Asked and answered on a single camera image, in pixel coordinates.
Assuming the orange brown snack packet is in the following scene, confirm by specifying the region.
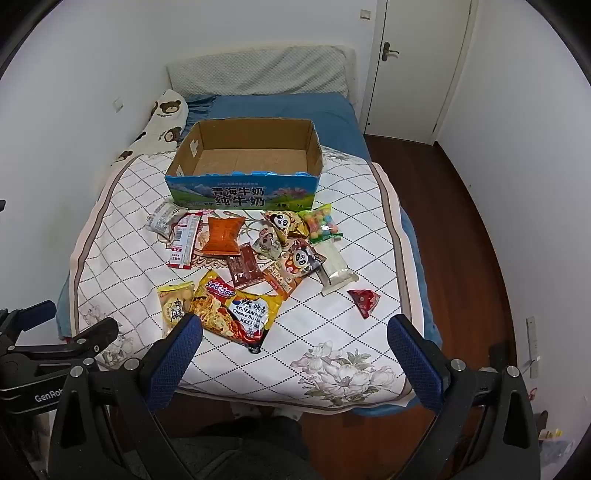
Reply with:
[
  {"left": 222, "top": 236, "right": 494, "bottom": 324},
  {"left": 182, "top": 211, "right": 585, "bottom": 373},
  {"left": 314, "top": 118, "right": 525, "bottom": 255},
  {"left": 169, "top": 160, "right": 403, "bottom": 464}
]
[{"left": 263, "top": 258, "right": 301, "bottom": 301}]

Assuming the red panda snack packet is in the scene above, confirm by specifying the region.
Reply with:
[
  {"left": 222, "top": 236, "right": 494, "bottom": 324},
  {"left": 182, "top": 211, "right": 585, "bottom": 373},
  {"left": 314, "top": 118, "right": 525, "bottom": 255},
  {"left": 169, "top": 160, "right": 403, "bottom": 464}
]
[{"left": 286, "top": 242, "right": 326, "bottom": 278}]

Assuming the pale green cartoon snack packet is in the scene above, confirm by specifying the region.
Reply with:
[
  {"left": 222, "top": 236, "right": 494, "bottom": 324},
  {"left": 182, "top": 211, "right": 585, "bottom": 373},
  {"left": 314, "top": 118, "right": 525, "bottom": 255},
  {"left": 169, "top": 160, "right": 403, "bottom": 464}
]
[{"left": 252, "top": 226, "right": 289, "bottom": 259}]

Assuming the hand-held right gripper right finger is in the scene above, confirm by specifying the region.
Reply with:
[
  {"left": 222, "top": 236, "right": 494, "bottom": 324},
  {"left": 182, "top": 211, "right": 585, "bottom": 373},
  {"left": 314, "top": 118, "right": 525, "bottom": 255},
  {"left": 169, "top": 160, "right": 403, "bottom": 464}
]
[{"left": 387, "top": 315, "right": 541, "bottom": 480}]

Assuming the white door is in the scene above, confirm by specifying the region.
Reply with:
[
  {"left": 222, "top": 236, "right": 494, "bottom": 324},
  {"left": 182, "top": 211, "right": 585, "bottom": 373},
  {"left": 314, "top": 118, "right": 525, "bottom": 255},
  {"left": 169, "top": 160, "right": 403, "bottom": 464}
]
[{"left": 369, "top": 0, "right": 476, "bottom": 144}]

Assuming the grey quilted headboard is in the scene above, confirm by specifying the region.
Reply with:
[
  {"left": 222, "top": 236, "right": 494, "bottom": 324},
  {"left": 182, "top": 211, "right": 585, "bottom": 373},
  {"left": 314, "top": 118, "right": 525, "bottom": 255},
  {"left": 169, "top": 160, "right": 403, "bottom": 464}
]
[{"left": 166, "top": 46, "right": 356, "bottom": 97}]

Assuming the white diamond pattern floral blanket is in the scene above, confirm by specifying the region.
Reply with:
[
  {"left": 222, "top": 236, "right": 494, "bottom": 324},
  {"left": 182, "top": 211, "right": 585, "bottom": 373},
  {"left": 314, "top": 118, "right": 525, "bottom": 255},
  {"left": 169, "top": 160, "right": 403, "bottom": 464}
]
[{"left": 69, "top": 148, "right": 416, "bottom": 411}]

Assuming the red white long snack packet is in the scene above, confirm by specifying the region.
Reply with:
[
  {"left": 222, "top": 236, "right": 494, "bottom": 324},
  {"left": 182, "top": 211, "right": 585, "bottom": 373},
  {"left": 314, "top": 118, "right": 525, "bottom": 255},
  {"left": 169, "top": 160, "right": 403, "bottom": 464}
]
[{"left": 167, "top": 210, "right": 204, "bottom": 269}]

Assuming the yellow cracker packet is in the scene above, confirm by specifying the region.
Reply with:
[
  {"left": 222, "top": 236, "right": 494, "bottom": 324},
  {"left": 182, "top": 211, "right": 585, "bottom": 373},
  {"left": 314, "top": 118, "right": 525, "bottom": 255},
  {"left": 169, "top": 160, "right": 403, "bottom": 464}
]
[{"left": 157, "top": 281, "right": 195, "bottom": 337}]

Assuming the yellow instant noodle packet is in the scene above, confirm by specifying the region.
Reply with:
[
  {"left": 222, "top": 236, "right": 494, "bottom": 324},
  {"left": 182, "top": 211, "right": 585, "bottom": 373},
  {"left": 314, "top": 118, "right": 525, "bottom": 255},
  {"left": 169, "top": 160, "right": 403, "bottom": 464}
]
[{"left": 190, "top": 270, "right": 284, "bottom": 355}]

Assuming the colourful candy bag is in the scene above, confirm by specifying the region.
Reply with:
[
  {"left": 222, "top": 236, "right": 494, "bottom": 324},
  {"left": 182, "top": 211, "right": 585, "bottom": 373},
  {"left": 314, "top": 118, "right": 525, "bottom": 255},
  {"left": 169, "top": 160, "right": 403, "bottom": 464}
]
[{"left": 298, "top": 203, "right": 345, "bottom": 244}]

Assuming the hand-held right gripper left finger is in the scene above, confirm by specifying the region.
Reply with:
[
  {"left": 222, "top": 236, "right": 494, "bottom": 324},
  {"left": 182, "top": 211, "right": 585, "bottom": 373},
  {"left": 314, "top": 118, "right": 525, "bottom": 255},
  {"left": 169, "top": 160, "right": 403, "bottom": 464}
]
[{"left": 48, "top": 313, "right": 204, "bottom": 480}]

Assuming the white wall fixture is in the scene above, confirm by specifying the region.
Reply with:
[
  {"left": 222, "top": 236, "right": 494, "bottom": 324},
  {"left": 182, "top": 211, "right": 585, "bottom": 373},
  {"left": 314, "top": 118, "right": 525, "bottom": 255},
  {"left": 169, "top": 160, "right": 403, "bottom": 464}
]
[{"left": 526, "top": 316, "right": 541, "bottom": 379}]

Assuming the translucent white snack packet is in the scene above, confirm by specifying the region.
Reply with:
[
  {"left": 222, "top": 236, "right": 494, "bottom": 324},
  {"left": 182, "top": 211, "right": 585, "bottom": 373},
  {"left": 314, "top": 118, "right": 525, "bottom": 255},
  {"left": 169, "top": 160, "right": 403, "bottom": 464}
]
[{"left": 314, "top": 240, "right": 360, "bottom": 296}]

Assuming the blue printed cardboard box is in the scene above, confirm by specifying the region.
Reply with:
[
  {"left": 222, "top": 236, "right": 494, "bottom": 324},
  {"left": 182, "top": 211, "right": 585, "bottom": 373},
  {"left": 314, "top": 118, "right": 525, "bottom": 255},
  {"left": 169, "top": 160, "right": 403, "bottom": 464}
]
[{"left": 165, "top": 117, "right": 324, "bottom": 210}]

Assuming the red triangular snack packet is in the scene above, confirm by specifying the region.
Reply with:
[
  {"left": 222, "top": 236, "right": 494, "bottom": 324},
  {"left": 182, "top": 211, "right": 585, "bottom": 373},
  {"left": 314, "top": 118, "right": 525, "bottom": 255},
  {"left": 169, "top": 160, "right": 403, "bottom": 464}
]
[{"left": 346, "top": 289, "right": 382, "bottom": 320}]

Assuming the yellow panda snack packet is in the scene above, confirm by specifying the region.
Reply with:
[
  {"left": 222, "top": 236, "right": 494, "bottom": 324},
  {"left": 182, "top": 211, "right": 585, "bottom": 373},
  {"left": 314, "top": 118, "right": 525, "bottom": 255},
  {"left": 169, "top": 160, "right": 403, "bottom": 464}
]
[{"left": 262, "top": 210, "right": 309, "bottom": 240}]

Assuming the white grey snack packet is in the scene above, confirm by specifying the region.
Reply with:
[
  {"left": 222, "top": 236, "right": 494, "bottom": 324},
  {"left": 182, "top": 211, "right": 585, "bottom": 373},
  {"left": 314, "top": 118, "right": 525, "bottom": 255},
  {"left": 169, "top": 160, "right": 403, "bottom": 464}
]
[{"left": 146, "top": 202, "right": 185, "bottom": 236}]

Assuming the bear print long pillow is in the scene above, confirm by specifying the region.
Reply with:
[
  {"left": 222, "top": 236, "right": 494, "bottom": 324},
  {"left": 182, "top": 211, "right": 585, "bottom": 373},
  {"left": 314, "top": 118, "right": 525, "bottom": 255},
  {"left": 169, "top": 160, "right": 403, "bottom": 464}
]
[{"left": 111, "top": 88, "right": 190, "bottom": 167}]

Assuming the dark red snack packet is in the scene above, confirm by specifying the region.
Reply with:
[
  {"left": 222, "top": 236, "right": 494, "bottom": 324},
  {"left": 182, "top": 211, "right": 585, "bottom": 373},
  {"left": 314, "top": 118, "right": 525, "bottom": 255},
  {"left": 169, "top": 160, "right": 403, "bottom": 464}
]
[{"left": 225, "top": 243, "right": 266, "bottom": 289}]

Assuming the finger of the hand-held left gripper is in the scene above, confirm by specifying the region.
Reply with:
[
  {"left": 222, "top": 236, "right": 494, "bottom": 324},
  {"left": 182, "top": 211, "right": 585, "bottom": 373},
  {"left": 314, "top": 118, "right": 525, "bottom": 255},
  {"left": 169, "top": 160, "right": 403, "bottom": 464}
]
[
  {"left": 0, "top": 300, "right": 57, "bottom": 344},
  {"left": 9, "top": 316, "right": 119, "bottom": 371}
]

